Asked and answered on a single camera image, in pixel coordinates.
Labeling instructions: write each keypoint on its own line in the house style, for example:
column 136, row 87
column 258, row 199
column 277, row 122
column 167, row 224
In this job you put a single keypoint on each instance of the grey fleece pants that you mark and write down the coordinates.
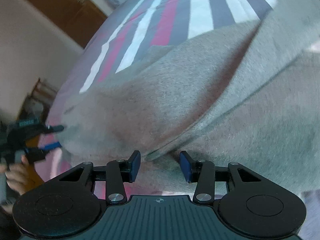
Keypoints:
column 248, row 93

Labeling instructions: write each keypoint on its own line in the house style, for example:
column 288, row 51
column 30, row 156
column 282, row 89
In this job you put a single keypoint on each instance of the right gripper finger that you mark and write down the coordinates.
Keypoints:
column 119, row 172
column 201, row 172

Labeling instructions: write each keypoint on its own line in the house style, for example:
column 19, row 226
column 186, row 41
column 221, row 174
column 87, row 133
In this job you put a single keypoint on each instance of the person's left hand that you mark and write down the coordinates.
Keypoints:
column 21, row 177

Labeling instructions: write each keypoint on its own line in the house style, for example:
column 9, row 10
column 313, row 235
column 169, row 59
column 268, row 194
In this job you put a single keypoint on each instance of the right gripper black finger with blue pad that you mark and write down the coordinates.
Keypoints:
column 52, row 129
column 43, row 150

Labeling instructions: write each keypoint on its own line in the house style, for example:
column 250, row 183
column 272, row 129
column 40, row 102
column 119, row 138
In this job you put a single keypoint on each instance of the striped pink grey bed sheet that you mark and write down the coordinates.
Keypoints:
column 126, row 36

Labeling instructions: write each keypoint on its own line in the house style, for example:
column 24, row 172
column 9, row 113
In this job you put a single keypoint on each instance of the brown wooden door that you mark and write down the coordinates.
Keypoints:
column 79, row 19

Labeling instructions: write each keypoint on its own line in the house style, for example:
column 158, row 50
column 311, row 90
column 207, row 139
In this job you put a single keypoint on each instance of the small wooden chair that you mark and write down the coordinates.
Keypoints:
column 39, row 101

